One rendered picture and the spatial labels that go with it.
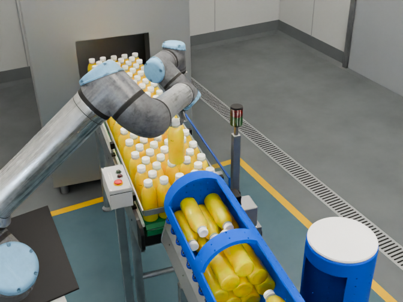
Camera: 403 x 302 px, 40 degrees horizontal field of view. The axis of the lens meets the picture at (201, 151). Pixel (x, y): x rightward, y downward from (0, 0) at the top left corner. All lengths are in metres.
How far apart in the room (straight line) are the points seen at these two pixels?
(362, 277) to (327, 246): 0.18
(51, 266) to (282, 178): 2.78
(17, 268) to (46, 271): 0.29
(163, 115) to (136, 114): 0.09
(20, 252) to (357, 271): 1.24
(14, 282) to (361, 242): 1.32
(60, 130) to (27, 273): 0.43
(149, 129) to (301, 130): 3.69
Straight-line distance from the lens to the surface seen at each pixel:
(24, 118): 5.62
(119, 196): 2.48
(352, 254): 2.26
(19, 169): 1.66
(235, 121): 2.76
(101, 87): 1.55
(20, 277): 1.73
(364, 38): 6.26
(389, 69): 6.06
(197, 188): 2.35
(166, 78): 2.10
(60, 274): 2.01
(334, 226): 2.38
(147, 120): 1.55
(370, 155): 4.93
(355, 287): 2.33
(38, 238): 2.02
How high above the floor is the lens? 2.50
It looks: 31 degrees down
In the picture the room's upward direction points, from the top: 1 degrees counter-clockwise
